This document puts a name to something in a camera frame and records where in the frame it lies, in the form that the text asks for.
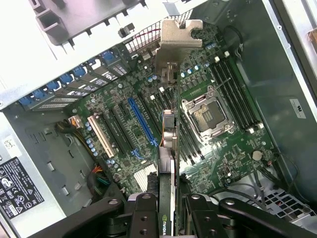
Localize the silver chipset heatsink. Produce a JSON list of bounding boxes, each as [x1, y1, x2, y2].
[[133, 170, 159, 193]]

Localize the green motherboard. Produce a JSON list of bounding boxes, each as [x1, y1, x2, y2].
[[66, 24, 280, 199]]

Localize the black RAM slot row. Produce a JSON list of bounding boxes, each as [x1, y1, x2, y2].
[[178, 111, 206, 164], [210, 52, 264, 133]]

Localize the metal disk bay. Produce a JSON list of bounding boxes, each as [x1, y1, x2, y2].
[[257, 190, 317, 224]]

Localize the white expansion slot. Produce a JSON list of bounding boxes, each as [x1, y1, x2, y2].
[[88, 115, 116, 158]]

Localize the blue expansion slot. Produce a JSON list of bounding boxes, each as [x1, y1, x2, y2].
[[127, 97, 159, 147]]

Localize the metal CPU socket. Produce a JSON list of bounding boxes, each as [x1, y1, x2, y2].
[[180, 85, 235, 139]]

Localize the grey power supply unit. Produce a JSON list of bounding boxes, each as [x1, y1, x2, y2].
[[0, 109, 100, 224]]

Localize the blue card retainer row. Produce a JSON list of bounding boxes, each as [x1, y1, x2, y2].
[[18, 49, 116, 111]]

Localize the dark grey PC case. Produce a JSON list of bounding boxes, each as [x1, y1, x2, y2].
[[0, 0, 317, 238]]

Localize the grey plastic parts rack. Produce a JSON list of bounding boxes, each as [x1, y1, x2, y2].
[[28, 0, 149, 47]]

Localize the coloured power supply wires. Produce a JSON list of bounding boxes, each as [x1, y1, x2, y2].
[[86, 165, 111, 196]]

